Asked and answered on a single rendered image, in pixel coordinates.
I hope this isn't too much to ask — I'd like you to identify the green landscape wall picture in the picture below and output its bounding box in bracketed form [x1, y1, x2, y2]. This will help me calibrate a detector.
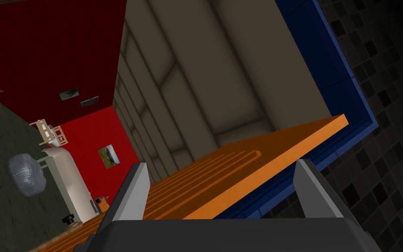
[97, 144, 121, 169]

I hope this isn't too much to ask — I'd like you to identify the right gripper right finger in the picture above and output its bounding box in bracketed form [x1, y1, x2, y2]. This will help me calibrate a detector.
[292, 159, 345, 220]

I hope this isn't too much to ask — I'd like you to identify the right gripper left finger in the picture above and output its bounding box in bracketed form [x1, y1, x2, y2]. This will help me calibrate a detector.
[97, 162, 151, 228]

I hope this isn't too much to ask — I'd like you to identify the tan wall shelf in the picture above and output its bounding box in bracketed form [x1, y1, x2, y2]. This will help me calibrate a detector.
[29, 119, 69, 147]

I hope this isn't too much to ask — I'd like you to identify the small orange box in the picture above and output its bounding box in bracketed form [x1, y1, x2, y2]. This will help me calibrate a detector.
[93, 196, 110, 214]

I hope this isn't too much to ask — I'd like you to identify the orange slatted door leaf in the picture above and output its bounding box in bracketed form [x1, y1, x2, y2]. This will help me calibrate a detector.
[30, 113, 349, 252]

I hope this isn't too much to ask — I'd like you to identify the grey mesh cushion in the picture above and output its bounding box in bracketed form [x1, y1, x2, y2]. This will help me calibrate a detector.
[7, 153, 47, 197]

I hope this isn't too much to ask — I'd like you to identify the dark framed wall picture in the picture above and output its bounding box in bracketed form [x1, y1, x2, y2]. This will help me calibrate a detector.
[59, 87, 80, 102]

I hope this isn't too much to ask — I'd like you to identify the grey framed wall picture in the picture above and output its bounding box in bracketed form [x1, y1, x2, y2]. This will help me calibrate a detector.
[80, 96, 99, 109]

